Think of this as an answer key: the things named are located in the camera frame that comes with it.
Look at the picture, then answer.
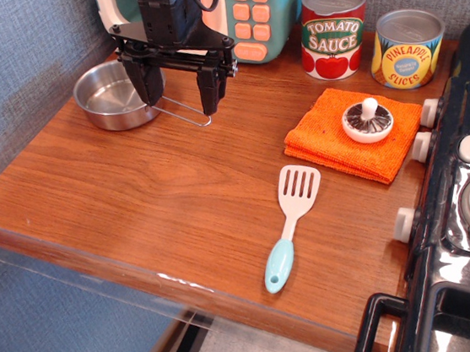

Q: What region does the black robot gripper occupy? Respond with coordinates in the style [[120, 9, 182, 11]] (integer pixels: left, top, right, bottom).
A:
[[109, 0, 237, 116]]

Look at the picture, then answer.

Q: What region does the pineapple slices can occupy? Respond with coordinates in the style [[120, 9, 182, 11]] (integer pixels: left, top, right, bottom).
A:
[[370, 9, 445, 90]]

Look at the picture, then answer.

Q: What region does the teal toy microwave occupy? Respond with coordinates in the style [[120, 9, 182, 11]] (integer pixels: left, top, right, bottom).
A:
[[94, 0, 316, 82]]

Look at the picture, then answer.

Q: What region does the white drain cover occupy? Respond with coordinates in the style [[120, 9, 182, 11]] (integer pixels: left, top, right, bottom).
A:
[[342, 97, 394, 144]]

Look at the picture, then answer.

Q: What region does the white spatula teal handle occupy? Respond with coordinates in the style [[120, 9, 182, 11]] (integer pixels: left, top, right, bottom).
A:
[[264, 165, 321, 294]]

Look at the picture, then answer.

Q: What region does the black toy stove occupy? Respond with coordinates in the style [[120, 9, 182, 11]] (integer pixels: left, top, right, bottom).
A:
[[354, 25, 470, 352]]

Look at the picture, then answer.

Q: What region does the orange cloth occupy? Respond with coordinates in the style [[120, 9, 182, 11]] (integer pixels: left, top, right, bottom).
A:
[[284, 88, 423, 185]]

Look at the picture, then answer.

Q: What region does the small steel pan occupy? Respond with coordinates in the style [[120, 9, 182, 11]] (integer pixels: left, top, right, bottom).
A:
[[73, 60, 212, 132]]

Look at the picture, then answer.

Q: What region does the tomato sauce can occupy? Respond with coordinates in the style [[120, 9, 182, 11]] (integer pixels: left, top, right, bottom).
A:
[[301, 0, 366, 81]]

